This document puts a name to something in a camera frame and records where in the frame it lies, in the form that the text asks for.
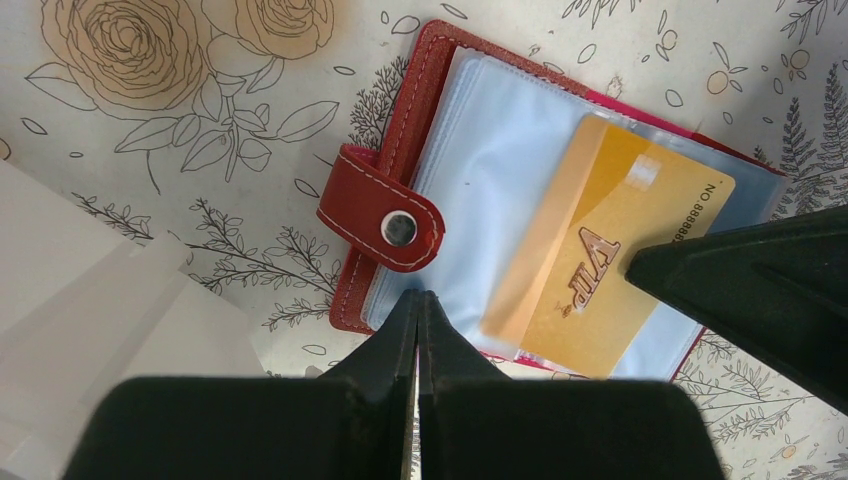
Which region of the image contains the red card holder wallet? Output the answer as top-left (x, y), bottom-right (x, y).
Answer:
top-left (317, 20), bottom-right (787, 375)

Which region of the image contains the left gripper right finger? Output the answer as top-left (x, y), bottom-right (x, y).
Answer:
top-left (418, 292), bottom-right (723, 479)

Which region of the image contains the floral table mat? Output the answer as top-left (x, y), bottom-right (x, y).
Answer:
top-left (1, 1), bottom-right (847, 479)

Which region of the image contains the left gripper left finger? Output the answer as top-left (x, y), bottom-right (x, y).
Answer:
top-left (64, 290), bottom-right (419, 479)

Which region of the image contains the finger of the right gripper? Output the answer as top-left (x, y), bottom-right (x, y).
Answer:
top-left (625, 206), bottom-right (847, 413)

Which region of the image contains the gold VIP card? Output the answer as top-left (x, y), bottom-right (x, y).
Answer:
top-left (480, 115), bottom-right (736, 380)

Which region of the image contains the white plastic card box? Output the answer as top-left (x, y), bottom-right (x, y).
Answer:
top-left (1, 163), bottom-right (262, 479)

